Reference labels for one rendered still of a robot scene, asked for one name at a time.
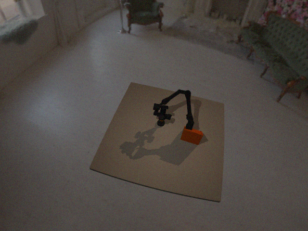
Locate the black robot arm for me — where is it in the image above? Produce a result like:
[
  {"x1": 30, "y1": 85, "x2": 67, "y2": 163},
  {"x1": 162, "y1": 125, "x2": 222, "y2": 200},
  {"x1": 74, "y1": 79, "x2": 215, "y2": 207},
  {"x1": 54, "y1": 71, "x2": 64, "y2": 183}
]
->
[{"x1": 153, "y1": 90, "x2": 194, "y2": 130}]

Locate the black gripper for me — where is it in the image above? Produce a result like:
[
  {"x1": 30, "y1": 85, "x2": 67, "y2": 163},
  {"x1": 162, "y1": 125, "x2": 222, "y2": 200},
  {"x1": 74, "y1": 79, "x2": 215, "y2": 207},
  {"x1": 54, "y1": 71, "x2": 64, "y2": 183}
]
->
[{"x1": 154, "y1": 110, "x2": 172, "y2": 120}]

